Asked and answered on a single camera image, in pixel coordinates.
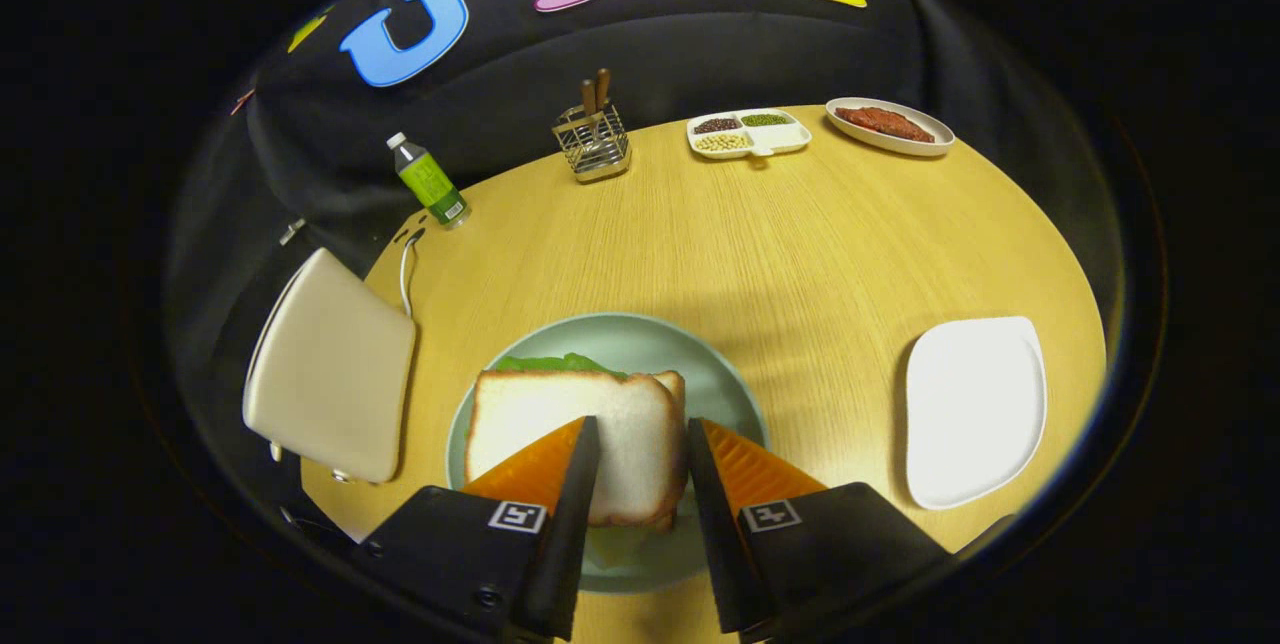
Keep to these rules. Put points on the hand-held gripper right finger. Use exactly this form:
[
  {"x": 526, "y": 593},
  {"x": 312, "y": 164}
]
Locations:
[{"x": 720, "y": 544}]

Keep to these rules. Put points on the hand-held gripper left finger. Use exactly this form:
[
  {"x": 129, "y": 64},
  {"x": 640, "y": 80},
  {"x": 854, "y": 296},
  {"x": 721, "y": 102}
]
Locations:
[{"x": 560, "y": 544}]

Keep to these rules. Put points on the white bread slice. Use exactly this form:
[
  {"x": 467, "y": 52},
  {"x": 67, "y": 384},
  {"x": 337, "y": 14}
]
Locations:
[
  {"x": 675, "y": 386},
  {"x": 620, "y": 424}
]

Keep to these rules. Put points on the green lettuce leaf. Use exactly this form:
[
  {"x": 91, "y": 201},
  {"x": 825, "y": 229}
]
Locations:
[{"x": 560, "y": 362}]

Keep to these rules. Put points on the pale green round plate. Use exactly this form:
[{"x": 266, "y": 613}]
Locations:
[{"x": 640, "y": 344}]

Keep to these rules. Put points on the white toaster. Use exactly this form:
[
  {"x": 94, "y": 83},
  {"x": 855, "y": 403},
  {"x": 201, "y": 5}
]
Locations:
[{"x": 330, "y": 374}]

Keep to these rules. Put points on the white square plate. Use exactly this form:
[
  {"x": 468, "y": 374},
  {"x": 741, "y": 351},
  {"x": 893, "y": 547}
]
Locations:
[{"x": 975, "y": 414}]

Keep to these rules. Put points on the green label drink bottle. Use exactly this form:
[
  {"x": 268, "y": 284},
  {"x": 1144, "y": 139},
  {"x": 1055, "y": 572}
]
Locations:
[{"x": 430, "y": 184}]

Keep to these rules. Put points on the pile of yellow soybeans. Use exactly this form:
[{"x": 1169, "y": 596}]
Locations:
[{"x": 722, "y": 141}]

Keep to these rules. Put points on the white clip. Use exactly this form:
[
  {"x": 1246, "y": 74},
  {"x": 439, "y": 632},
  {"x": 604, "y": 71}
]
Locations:
[{"x": 292, "y": 231}]

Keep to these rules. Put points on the white divided dish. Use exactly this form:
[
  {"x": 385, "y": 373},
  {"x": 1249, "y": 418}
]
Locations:
[{"x": 785, "y": 137}]

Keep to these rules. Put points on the pile of dark red beans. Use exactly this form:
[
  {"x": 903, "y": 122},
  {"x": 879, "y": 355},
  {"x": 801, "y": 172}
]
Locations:
[{"x": 717, "y": 125}]

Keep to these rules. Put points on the pile of green beans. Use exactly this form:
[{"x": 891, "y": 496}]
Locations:
[{"x": 764, "y": 119}]

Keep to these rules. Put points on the beige oval plate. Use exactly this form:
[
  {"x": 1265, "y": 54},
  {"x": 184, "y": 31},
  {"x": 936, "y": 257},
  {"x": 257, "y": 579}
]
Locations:
[{"x": 895, "y": 146}]

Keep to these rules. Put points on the brown meat slice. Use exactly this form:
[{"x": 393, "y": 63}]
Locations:
[{"x": 885, "y": 122}]

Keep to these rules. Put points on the black backdrop cloth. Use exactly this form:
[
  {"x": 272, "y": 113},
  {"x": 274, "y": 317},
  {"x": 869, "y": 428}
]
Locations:
[{"x": 650, "y": 54}]

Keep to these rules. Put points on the pink clip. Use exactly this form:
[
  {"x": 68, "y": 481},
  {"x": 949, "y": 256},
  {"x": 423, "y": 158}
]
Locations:
[{"x": 241, "y": 102}]

